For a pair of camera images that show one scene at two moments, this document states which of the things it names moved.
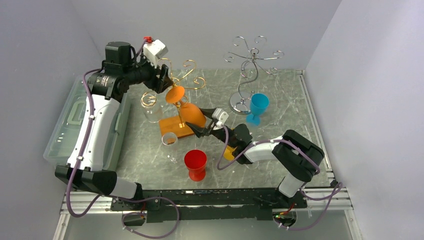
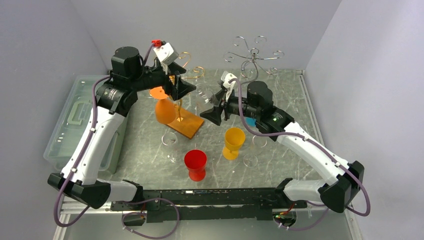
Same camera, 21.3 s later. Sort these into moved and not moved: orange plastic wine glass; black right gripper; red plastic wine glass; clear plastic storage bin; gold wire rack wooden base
Moved: orange plastic wine glass; black right gripper; gold wire rack wooden base
Not moved: red plastic wine glass; clear plastic storage bin
